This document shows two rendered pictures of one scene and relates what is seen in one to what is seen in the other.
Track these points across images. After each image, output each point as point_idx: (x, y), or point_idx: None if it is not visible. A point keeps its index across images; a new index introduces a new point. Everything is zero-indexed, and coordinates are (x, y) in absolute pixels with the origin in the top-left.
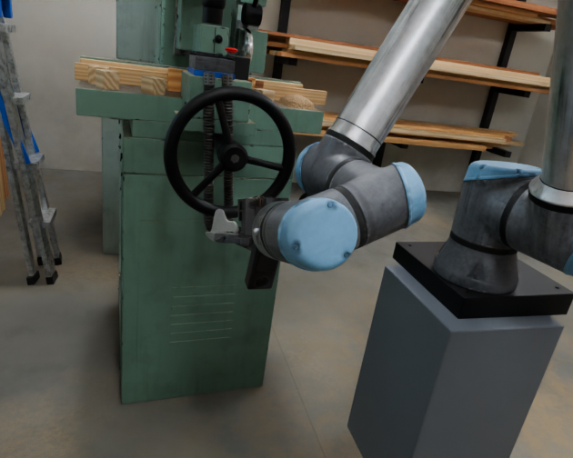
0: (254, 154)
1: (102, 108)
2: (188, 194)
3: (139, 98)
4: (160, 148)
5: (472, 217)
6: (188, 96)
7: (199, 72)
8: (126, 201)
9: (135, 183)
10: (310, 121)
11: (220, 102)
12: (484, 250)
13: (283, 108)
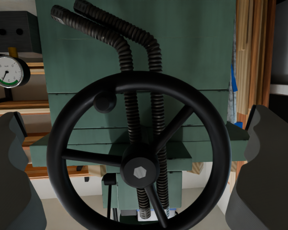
0: (98, 119)
1: (242, 147)
2: (201, 110)
3: (210, 158)
4: (193, 117)
5: None
6: (181, 189)
7: (171, 209)
8: (228, 59)
9: (217, 80)
10: (45, 157)
11: (163, 227)
12: None
13: (77, 165)
